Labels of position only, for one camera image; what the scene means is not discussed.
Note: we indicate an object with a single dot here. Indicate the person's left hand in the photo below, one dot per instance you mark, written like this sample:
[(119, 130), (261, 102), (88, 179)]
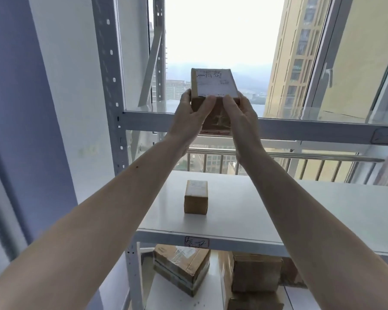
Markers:
[(186, 122)]

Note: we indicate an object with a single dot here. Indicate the person's right hand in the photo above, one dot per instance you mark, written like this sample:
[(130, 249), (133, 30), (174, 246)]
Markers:
[(245, 132)]

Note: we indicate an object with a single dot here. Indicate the person's right thumb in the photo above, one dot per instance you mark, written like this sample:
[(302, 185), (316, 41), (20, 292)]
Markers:
[(230, 108)]

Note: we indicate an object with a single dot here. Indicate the person's left thumb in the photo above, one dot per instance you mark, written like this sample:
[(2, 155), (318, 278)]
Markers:
[(208, 106)]

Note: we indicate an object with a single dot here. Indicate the cardboard box with white label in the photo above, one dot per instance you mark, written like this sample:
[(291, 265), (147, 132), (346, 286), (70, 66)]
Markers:
[(213, 82)]

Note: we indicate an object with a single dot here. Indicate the person's right forearm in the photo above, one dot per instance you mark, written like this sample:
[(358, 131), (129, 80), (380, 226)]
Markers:
[(310, 229)]

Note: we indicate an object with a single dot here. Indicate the person's left forearm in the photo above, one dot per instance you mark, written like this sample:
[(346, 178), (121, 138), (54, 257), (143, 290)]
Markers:
[(90, 229)]

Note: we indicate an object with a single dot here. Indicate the yellow high-rise building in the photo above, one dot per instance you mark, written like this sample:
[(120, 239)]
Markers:
[(294, 61)]

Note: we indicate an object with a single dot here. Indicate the small brown cardboard box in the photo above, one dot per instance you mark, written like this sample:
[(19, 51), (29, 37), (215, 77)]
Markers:
[(196, 198)]

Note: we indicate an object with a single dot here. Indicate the metal balcony railing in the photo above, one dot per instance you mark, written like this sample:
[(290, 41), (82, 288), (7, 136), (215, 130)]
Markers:
[(310, 156)]

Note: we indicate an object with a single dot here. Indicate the white metal shelving rack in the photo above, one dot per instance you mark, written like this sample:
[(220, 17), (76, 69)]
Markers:
[(245, 219)]

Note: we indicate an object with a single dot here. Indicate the open grey window sash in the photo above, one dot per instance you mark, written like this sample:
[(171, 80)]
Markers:
[(352, 61)]

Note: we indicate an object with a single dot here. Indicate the handwritten white shelf label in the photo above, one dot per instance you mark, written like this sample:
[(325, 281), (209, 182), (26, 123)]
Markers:
[(196, 242)]

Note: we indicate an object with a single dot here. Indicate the taped cardboard box clear film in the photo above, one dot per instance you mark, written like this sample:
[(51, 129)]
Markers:
[(181, 266)]

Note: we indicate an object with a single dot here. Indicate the tall thin cardboard box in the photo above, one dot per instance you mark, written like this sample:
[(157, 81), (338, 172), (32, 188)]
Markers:
[(225, 274)]

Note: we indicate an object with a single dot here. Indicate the plain brown cardboard box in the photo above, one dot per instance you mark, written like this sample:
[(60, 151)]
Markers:
[(257, 272)]

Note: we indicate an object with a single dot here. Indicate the dark brown cardboard box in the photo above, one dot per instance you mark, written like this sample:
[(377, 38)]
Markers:
[(291, 274)]

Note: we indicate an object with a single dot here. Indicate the flat brown cardboard box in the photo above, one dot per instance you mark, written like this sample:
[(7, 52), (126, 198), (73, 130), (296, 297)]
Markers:
[(255, 301)]

